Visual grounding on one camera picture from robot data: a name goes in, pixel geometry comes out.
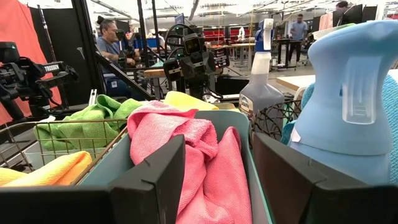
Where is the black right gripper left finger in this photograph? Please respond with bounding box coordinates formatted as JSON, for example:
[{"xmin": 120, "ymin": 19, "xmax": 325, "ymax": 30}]
[{"xmin": 109, "ymin": 134, "xmax": 187, "ymax": 224}]

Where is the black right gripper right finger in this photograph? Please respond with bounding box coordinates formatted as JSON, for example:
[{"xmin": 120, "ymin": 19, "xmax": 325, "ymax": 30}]
[{"xmin": 252, "ymin": 133, "xmax": 330, "ymax": 224}]

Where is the yellow microfiber towel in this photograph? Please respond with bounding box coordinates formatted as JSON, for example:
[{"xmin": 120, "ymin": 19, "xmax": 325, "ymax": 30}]
[{"xmin": 164, "ymin": 90, "xmax": 220, "ymax": 112}]

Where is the green microfiber towel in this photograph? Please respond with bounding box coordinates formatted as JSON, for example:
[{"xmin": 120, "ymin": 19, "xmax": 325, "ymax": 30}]
[
  {"xmin": 34, "ymin": 105, "xmax": 126, "ymax": 152},
  {"xmin": 95, "ymin": 94, "xmax": 144, "ymax": 122}
]

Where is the orange microfiber towel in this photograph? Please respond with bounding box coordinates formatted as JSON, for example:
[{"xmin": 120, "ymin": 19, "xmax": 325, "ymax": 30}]
[
  {"xmin": 0, "ymin": 167, "xmax": 29, "ymax": 187},
  {"xmin": 2, "ymin": 151, "xmax": 93, "ymax": 187}
]

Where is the blue microfiber towel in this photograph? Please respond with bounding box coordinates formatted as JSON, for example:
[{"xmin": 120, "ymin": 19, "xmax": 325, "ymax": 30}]
[
  {"xmin": 300, "ymin": 74, "xmax": 398, "ymax": 185},
  {"xmin": 280, "ymin": 120, "xmax": 298, "ymax": 145}
]

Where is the amber translucent plastic bin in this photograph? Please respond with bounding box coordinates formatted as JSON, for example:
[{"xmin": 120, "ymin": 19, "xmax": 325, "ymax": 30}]
[{"xmin": 214, "ymin": 102, "xmax": 241, "ymax": 113}]

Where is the small teal plastic bin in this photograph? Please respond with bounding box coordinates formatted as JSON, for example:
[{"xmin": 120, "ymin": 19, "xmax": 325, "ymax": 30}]
[{"xmin": 77, "ymin": 110, "xmax": 275, "ymax": 224}]

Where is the clear spray bottle blue trigger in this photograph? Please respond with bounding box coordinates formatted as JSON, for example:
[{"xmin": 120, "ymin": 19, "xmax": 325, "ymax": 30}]
[{"xmin": 238, "ymin": 18, "xmax": 285, "ymax": 121}]

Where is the light blue air freshener bottle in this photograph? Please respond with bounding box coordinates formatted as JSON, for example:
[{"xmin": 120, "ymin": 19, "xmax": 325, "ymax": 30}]
[{"xmin": 287, "ymin": 20, "xmax": 398, "ymax": 188}]

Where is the seated person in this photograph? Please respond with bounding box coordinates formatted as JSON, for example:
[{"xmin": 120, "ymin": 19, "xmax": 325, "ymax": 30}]
[{"xmin": 95, "ymin": 15, "xmax": 147, "ymax": 98}]

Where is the light wooden desk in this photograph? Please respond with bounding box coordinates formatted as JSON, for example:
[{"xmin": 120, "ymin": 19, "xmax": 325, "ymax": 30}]
[{"xmin": 275, "ymin": 68, "xmax": 398, "ymax": 91}]

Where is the standing person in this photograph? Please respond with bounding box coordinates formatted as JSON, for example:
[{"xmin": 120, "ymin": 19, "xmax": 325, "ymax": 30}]
[{"xmin": 287, "ymin": 13, "xmax": 309, "ymax": 63}]

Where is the grey monitor screen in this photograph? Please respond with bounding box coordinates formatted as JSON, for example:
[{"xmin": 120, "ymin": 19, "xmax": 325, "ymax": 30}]
[{"xmin": 331, "ymin": 4, "xmax": 379, "ymax": 28}]

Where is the red fabric curtain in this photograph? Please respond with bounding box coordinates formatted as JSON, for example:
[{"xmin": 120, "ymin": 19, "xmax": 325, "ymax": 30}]
[{"xmin": 0, "ymin": 0, "xmax": 63, "ymax": 125}]

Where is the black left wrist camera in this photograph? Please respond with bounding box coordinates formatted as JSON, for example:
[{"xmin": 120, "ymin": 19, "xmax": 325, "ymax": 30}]
[{"xmin": 182, "ymin": 33, "xmax": 206, "ymax": 57}]

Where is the gold wire basket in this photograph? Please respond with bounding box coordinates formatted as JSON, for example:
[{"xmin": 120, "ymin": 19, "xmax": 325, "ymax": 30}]
[{"xmin": 0, "ymin": 117, "xmax": 129, "ymax": 187}]

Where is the black metal rig frame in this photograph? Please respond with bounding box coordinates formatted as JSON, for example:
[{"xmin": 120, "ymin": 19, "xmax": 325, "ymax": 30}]
[{"xmin": 70, "ymin": 0, "xmax": 158, "ymax": 101}]

